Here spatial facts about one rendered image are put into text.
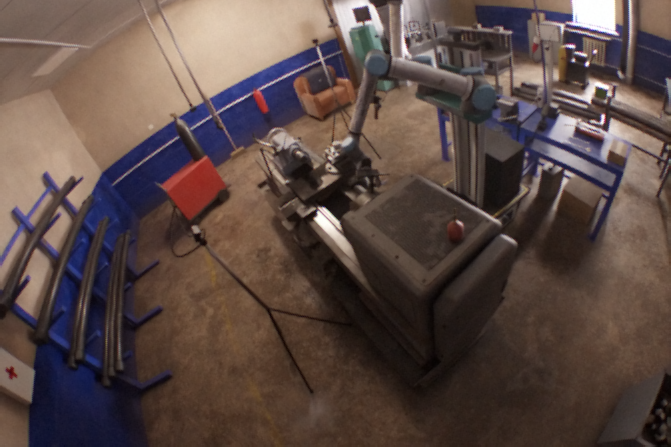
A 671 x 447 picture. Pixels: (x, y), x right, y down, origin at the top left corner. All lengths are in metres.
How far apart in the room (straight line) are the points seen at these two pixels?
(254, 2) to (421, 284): 5.64
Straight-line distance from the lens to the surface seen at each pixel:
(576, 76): 6.45
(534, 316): 2.53
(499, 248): 1.19
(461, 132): 2.40
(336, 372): 2.41
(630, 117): 3.92
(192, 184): 4.51
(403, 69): 1.50
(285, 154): 2.56
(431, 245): 1.13
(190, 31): 5.72
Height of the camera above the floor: 2.24
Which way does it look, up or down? 38 degrees down
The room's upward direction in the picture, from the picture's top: 22 degrees counter-clockwise
